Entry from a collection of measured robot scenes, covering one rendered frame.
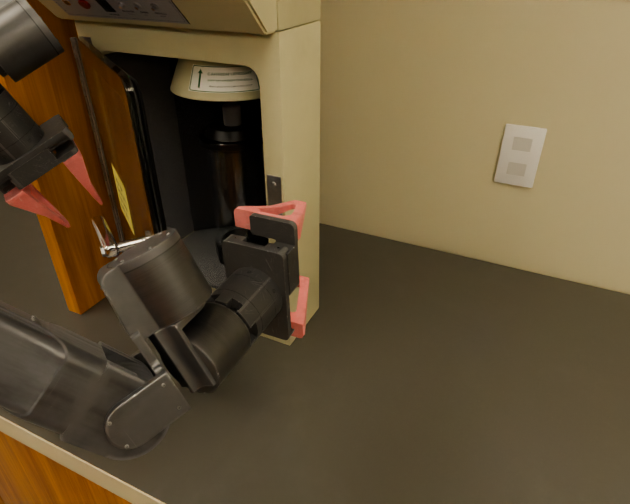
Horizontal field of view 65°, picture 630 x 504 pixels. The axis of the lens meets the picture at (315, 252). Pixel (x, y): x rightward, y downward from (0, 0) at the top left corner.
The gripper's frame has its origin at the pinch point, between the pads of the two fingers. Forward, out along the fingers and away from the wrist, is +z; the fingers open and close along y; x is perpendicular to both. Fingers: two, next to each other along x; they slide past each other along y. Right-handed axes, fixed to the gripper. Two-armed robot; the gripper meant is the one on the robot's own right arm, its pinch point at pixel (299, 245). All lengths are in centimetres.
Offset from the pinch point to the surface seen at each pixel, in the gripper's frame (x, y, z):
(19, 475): 50, -51, -16
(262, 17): 7.7, 21.2, 8.7
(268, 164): 10.1, 3.3, 11.6
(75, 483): 33, -42, -16
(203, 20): 15.0, 20.7, 8.4
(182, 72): 24.7, 13.0, 15.0
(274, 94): 8.6, 12.4, 11.8
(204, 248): 30.7, -20.0, 20.4
